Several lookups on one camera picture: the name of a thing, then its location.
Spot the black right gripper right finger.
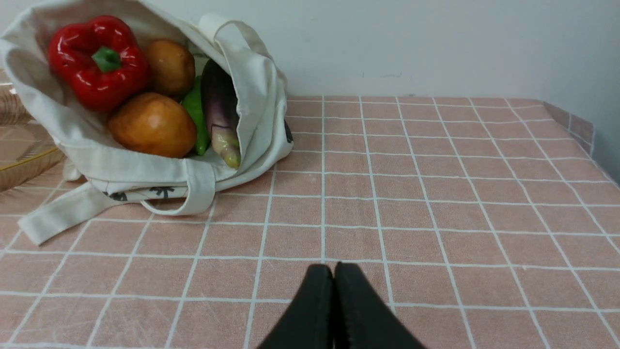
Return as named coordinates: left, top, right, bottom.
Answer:
left=334, top=261, right=425, bottom=349

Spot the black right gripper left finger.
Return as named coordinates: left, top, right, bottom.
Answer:
left=258, top=264, right=334, bottom=349

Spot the red bell pepper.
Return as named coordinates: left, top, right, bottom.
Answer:
left=48, top=15, right=151, bottom=113

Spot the white cloth tote bag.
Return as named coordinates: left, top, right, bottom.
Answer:
left=1, top=0, right=293, bottom=245

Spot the pink grid tablecloth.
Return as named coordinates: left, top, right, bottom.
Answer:
left=0, top=96, right=620, bottom=349

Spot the purple eggplant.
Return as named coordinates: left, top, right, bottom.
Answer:
left=200, top=60, right=241, bottom=170

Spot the green pepper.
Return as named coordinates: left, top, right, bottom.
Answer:
left=180, top=75, right=211, bottom=156

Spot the front brown potato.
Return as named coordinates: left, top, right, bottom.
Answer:
left=107, top=92, right=197, bottom=159

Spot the brown potato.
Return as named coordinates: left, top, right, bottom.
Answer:
left=145, top=39, right=195, bottom=97
left=107, top=92, right=197, bottom=159

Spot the rear brown potato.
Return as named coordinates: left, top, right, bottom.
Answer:
left=145, top=39, right=195, bottom=97

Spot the glass plate with gold rim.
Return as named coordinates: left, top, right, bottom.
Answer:
left=0, top=70, right=65, bottom=192

